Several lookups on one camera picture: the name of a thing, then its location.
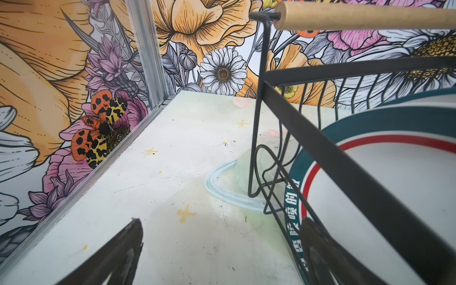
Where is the green red rimmed white plate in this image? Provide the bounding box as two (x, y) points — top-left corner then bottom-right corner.
(285, 105), (456, 285)

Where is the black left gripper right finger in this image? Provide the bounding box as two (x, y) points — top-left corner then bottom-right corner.
(300, 218), (385, 285)

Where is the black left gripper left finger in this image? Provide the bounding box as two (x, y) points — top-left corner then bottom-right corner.
(58, 218), (143, 285)

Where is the far wooden rack handle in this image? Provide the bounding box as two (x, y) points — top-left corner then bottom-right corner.
(274, 1), (456, 30)

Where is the black wire dish rack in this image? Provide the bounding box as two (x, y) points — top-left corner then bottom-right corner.
(248, 11), (456, 285)

